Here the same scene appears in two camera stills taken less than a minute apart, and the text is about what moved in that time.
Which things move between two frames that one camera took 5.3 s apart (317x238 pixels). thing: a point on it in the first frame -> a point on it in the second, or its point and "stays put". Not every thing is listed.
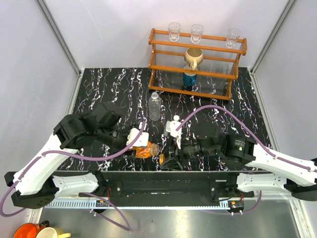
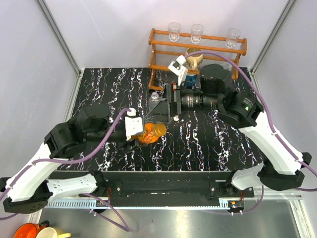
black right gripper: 172,161 -> 163,111
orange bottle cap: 162,159 -> 160,129
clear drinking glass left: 174,29 stays put
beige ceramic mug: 193,56 stays put
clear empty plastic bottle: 154,106 stays put
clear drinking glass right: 233,35 stays put
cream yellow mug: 51,232 stays put
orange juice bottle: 146,151 -> 148,137
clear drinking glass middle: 196,31 stays put
